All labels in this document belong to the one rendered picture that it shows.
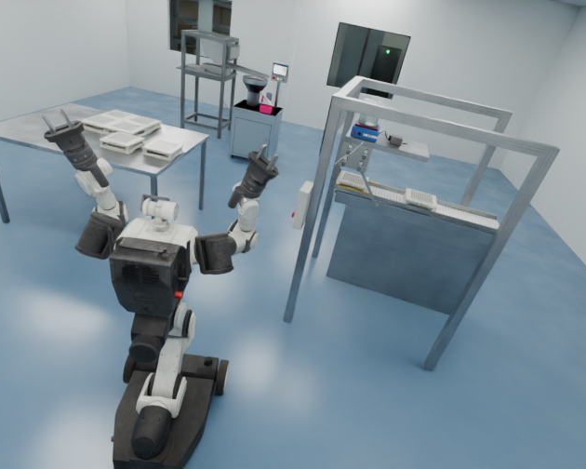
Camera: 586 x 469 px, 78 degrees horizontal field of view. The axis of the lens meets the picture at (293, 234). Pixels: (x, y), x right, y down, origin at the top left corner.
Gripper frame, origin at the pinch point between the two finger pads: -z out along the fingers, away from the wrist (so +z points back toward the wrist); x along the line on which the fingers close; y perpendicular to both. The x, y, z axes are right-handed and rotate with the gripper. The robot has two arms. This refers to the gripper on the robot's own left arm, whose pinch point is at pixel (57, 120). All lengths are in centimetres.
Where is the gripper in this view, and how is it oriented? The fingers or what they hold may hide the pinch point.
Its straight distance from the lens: 149.0
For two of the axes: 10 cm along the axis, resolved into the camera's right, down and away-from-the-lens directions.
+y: 4.8, 6.3, -6.1
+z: 1.1, 6.5, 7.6
